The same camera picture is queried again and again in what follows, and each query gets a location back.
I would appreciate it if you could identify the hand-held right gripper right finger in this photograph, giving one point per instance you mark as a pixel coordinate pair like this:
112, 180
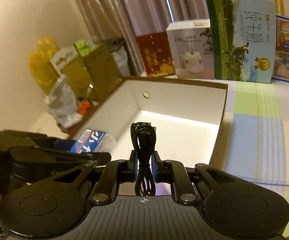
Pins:
156, 167

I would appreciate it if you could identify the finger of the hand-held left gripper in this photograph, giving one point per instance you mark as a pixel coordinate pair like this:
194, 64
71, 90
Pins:
63, 145
59, 156

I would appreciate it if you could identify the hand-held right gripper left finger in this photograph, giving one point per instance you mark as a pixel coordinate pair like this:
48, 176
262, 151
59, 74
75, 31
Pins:
134, 167

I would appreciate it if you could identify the clear plastic box blue label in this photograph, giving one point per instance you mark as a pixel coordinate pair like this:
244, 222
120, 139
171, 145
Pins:
92, 140

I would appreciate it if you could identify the brown cardboard box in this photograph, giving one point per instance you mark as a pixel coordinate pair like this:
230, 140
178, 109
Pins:
179, 105

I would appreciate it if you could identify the clear plastic bag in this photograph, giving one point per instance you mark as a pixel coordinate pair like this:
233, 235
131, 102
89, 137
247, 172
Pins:
62, 102

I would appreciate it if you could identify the small orange object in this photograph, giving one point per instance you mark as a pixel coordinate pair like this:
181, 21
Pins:
84, 107

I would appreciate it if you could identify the brown shipping carton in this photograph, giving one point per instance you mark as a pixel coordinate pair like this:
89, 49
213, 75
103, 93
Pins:
102, 70
74, 77

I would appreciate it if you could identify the yellow bag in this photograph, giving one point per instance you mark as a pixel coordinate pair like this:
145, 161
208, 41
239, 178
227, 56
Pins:
42, 62

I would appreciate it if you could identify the white carved chair back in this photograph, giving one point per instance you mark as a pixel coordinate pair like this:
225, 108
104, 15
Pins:
62, 57

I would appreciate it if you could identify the green tissue pack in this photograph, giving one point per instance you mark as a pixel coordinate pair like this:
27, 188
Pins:
83, 47

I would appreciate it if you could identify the grey white bag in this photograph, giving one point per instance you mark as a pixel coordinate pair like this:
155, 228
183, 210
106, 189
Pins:
120, 60

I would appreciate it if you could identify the plaid tablecloth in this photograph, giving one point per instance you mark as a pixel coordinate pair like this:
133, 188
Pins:
259, 142

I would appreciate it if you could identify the red gift box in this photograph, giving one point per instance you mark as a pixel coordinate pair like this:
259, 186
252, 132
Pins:
154, 55

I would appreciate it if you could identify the white humidifier box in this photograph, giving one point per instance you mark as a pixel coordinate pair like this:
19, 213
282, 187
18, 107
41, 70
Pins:
192, 52

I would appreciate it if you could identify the green milk carton box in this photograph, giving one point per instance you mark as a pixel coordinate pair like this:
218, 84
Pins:
242, 42

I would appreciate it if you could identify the mauve curtain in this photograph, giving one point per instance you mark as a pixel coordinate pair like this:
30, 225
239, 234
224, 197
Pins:
134, 5

